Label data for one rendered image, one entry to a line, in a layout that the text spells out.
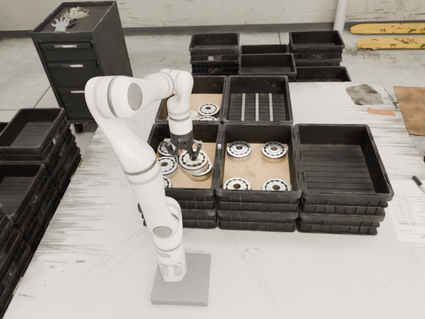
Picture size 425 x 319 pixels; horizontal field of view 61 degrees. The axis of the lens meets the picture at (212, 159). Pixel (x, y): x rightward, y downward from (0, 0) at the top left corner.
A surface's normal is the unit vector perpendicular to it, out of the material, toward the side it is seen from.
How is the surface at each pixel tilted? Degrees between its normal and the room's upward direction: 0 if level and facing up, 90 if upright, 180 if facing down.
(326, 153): 0
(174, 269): 89
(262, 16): 90
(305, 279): 0
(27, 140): 0
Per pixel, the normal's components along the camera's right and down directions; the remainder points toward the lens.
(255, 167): -0.05, -0.74
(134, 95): 0.94, 0.03
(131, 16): -0.07, 0.67
